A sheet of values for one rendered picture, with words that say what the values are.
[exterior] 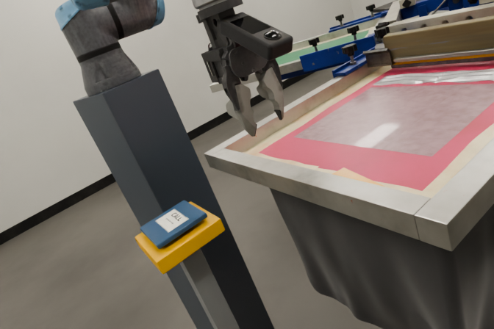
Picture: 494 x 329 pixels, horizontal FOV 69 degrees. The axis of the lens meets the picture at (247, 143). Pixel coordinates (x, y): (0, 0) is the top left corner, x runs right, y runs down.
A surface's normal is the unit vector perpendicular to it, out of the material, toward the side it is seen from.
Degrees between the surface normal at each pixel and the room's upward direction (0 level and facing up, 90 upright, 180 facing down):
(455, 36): 90
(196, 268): 90
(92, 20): 90
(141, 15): 121
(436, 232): 90
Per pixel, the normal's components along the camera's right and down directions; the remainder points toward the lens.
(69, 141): 0.54, 0.11
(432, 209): -0.34, -0.88
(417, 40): -0.77, 0.47
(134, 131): 0.73, -0.03
